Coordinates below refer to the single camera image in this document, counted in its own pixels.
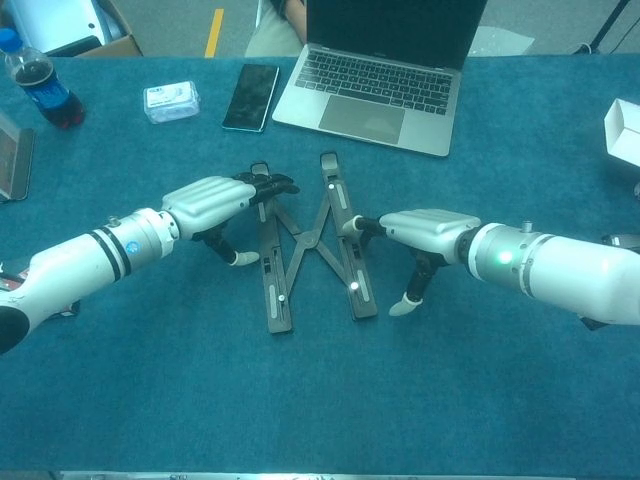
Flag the black folding laptop stand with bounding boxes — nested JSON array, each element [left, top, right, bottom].
[[249, 152, 380, 335]]

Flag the grey block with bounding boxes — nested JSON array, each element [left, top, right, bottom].
[[0, 112, 37, 204]]

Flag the clear plastic bag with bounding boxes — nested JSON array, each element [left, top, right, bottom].
[[469, 24, 536, 57]]

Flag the seated person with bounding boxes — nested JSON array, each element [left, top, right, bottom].
[[244, 0, 309, 57]]

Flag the red printed book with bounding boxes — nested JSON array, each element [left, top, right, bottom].
[[0, 257, 81, 319]]

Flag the cola bottle with blue cap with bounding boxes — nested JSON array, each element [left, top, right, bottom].
[[0, 28, 86, 131]]

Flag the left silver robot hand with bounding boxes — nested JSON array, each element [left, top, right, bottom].
[[160, 171, 301, 268]]

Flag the silver laptop computer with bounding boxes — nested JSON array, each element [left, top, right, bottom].
[[271, 0, 489, 159]]

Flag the black smartphone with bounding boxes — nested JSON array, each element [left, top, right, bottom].
[[221, 63, 281, 134]]

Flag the teal table cloth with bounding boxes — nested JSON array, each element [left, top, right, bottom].
[[0, 53, 640, 474]]

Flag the clear plastic wipes box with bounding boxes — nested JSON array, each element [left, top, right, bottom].
[[143, 80, 202, 125]]

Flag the open white cardboard box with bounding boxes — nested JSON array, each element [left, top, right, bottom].
[[603, 98, 640, 169]]

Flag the black tripod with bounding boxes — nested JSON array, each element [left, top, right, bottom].
[[589, 0, 636, 54]]

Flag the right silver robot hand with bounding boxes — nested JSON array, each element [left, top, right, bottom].
[[343, 208, 482, 319]]

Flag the brown cardboard box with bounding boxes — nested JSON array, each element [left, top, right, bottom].
[[74, 0, 145, 59]]

